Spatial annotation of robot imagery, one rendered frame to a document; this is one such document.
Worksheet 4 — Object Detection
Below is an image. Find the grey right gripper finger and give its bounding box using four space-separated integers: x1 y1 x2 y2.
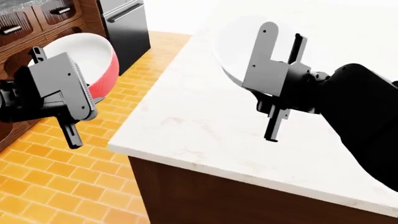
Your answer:
242 21 290 97

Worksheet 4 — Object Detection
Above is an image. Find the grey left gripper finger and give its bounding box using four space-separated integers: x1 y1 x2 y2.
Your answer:
29 52 98 121

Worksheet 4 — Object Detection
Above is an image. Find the red bowl white inside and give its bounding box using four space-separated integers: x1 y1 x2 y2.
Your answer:
27 32 121 106

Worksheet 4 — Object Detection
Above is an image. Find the wooden drawer front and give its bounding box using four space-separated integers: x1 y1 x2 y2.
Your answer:
32 0 85 27
0 11 35 41

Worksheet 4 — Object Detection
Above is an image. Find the brown wooden kitchen cabinet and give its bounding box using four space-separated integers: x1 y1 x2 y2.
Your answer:
0 0 109 152

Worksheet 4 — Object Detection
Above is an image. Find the black kitchen appliance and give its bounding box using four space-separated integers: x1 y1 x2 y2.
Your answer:
96 0 152 77

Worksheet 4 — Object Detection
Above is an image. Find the speckled granite countertop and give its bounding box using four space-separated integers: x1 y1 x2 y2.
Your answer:
0 0 34 13

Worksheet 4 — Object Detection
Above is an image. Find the brown kitchen island base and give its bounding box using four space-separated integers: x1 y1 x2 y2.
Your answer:
128 155 398 224

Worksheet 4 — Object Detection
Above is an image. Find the silver drawer handle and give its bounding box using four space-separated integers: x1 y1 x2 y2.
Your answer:
1 24 23 35
49 7 72 15

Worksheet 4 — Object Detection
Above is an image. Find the black appliance handle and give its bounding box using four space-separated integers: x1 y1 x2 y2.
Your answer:
106 2 144 23

